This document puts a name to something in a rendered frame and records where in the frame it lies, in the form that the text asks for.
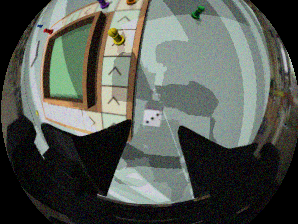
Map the red game pawn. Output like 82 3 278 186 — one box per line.
44 28 53 35

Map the orange game pawn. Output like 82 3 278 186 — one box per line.
126 0 137 6

